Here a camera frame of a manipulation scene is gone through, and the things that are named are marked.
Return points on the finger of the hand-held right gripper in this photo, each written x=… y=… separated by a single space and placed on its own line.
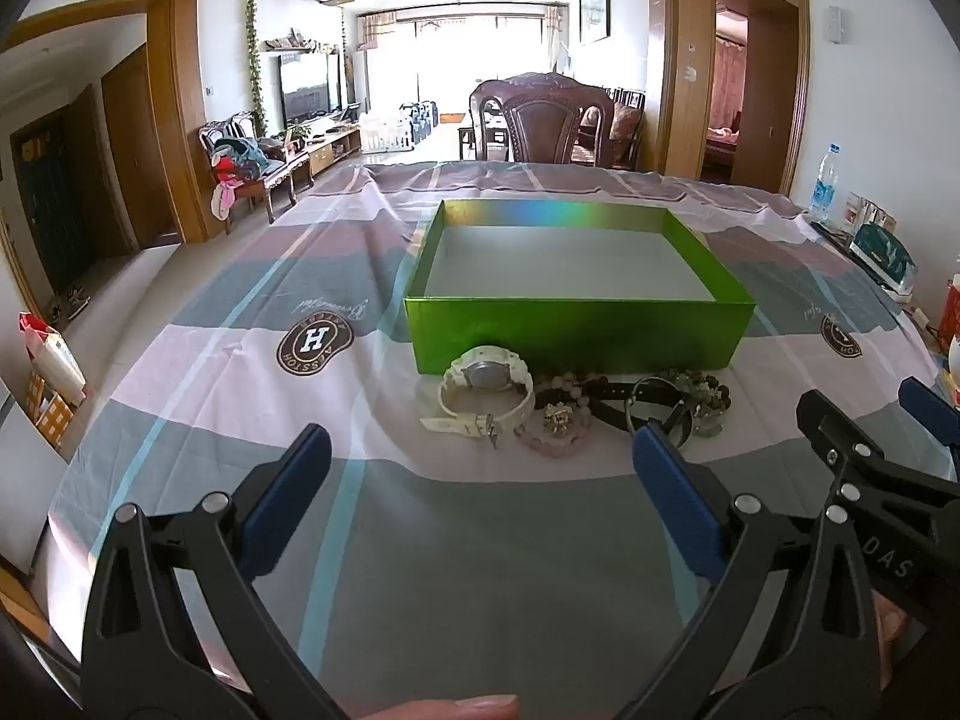
x=862 y=465
x=934 y=412

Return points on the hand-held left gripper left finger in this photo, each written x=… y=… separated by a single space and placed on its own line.
x=289 y=495

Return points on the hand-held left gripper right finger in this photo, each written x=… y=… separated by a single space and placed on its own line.
x=671 y=495

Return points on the pale jade bangle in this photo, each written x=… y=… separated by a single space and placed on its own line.
x=705 y=429

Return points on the gold brooch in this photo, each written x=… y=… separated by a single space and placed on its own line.
x=559 y=418

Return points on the green cardboard box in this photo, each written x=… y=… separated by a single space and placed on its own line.
x=577 y=330

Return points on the white wrist watch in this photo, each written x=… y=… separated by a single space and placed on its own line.
x=487 y=382

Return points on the person's right hand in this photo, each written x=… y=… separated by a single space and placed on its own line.
x=892 y=619

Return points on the person's left hand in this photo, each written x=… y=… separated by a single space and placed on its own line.
x=450 y=709

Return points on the plastic water bottle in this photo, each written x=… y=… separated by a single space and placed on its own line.
x=823 y=187

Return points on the red and white gift bag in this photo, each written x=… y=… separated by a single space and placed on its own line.
x=52 y=360

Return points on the pair of shoes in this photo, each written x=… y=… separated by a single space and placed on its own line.
x=71 y=304

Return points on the wooden armchair with clothes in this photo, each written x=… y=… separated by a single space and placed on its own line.
x=247 y=157

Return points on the wooden television cabinet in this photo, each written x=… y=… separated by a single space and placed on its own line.
x=334 y=150

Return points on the dark wooden sofa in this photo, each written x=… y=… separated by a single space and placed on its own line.
x=611 y=131

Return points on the white play fence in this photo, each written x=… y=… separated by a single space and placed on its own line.
x=401 y=127

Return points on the pink curtain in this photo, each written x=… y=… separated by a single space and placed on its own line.
x=731 y=82

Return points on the carved wooden dining chair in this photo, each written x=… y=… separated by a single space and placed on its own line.
x=544 y=120

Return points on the flat screen television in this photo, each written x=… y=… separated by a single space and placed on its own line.
x=304 y=86

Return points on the green vine garland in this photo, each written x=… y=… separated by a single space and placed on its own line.
x=255 y=52

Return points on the white wall box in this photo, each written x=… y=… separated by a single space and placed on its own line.
x=833 y=22

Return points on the framed wall picture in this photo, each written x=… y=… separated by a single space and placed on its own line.
x=594 y=7

